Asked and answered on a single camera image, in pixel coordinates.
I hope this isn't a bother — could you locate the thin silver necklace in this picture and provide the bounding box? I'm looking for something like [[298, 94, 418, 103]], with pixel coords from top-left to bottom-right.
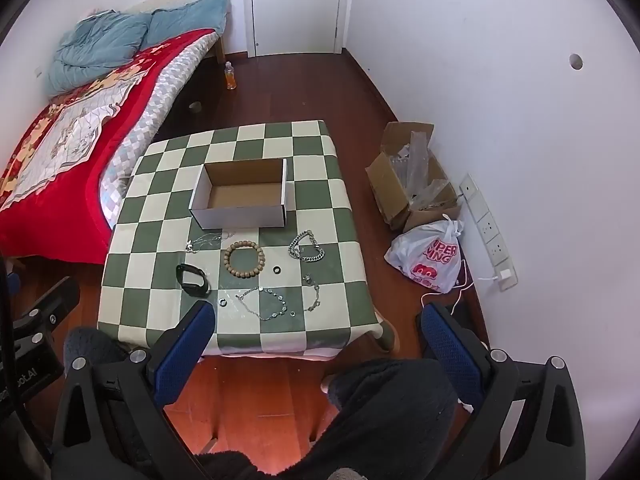
[[185, 230, 236, 256]]

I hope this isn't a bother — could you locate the chunky silver chain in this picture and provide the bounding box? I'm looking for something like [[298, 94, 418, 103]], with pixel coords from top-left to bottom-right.
[[287, 230, 326, 263]]

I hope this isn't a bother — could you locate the clear plastic packaging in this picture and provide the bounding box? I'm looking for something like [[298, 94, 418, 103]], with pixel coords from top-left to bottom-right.
[[392, 131, 459, 211]]

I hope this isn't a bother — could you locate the pale diamond quilted sheet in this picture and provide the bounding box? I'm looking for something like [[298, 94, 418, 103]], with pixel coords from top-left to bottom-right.
[[97, 40, 222, 231]]

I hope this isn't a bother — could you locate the white red plastic bag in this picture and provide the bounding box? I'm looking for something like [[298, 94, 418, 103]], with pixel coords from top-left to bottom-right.
[[384, 215, 466, 295]]

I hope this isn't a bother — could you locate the bed with red blanket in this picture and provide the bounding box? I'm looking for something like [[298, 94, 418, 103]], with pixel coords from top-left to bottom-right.
[[0, 30, 221, 267]]

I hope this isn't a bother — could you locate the wooden bead bracelet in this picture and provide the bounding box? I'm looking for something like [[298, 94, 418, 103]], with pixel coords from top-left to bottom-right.
[[223, 241, 265, 278]]

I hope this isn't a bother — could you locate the white cable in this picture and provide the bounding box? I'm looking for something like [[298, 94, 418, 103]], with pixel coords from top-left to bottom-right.
[[421, 260, 501, 312]]

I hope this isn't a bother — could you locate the brown cardboard box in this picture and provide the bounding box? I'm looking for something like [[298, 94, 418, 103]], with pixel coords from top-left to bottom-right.
[[365, 121, 464, 232]]

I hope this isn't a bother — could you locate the white cardboard box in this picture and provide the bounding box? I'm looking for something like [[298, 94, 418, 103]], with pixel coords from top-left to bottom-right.
[[189, 158, 289, 230]]

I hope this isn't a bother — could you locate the white outlet strip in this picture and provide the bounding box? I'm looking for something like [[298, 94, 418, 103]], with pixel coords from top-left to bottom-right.
[[459, 173, 519, 292]]

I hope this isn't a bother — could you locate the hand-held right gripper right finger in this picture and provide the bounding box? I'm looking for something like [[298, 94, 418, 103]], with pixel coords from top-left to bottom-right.
[[419, 304, 587, 480]]

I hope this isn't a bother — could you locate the green white checkered tablecloth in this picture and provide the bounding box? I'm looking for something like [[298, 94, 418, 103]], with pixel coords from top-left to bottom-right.
[[96, 120, 390, 361]]

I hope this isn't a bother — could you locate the blue folded quilt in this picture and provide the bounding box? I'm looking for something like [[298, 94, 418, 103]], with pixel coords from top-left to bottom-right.
[[47, 9, 153, 97]]

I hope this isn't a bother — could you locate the white door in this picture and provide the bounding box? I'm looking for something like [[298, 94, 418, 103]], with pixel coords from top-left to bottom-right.
[[243, 0, 352, 58]]

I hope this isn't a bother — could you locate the silver gem necklace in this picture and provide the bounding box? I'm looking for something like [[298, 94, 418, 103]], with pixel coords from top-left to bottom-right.
[[234, 274, 321, 322]]

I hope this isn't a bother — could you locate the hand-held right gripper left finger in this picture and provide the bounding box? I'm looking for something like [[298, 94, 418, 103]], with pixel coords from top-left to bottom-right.
[[52, 300, 217, 480]]

